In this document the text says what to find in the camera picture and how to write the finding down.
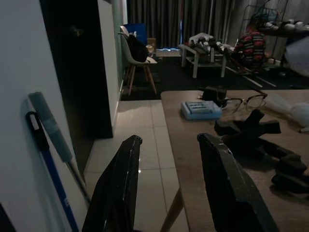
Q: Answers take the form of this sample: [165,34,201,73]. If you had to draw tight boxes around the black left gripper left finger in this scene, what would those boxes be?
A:
[81,134,143,232]

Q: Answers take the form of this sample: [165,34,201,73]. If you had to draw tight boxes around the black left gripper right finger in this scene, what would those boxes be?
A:
[197,132,274,232]

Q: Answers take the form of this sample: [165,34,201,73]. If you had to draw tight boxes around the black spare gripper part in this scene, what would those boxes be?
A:
[221,134,309,170]
[214,108,282,136]
[271,153,309,194]

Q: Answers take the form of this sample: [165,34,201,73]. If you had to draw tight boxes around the blue pole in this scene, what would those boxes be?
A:
[20,99,80,232]

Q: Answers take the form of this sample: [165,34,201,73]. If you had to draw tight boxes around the wooden table leg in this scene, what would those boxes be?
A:
[160,187,185,232]

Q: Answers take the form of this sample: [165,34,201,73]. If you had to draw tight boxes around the blue tray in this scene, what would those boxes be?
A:
[181,100,223,121]

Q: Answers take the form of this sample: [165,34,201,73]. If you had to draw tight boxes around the black power adapter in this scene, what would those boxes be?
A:
[199,87,227,107]

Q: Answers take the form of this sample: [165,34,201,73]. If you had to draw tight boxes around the dark rimmed eyeglasses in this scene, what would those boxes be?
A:
[221,93,268,114]

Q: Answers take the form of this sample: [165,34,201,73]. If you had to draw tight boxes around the translucent white plastic wrap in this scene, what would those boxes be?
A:
[264,93,309,132]

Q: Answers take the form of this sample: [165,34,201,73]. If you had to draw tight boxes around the tall dark cabinet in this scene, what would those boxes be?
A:
[40,0,114,141]

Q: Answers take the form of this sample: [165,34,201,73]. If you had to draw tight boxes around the black floor mat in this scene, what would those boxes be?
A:
[120,54,309,101]

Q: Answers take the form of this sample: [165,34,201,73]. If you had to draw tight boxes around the white low table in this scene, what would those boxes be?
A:
[180,43,229,78]

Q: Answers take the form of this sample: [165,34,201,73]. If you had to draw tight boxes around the white chair wooden legs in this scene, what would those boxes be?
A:
[122,30,159,96]
[119,25,130,73]

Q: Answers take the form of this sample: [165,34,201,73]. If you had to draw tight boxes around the black bag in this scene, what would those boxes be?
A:
[125,33,150,63]

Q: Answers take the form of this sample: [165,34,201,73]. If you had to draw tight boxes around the person in red black sweater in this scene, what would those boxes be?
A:
[233,23,266,73]

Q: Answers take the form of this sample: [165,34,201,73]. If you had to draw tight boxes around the black white clutter pile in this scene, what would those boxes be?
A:
[188,33,235,54]

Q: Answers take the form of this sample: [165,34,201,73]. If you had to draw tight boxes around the large white plastic bag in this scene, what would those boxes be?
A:
[284,36,309,73]

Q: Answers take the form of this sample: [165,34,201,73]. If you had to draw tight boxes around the small cardboard box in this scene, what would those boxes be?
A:
[146,37,157,55]

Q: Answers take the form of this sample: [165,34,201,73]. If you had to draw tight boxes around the blue box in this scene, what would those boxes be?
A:
[123,23,147,46]

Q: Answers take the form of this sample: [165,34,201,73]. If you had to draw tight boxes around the dark grey curtain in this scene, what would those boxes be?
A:
[126,0,252,48]

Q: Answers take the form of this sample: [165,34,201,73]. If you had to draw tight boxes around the metal garment rack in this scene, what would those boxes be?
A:
[242,0,309,68]

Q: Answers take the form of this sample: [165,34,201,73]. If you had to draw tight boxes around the teal grey broom handle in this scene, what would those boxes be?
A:
[28,91,92,203]

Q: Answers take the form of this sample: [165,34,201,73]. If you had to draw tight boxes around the black wall clip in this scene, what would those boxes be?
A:
[26,111,50,152]

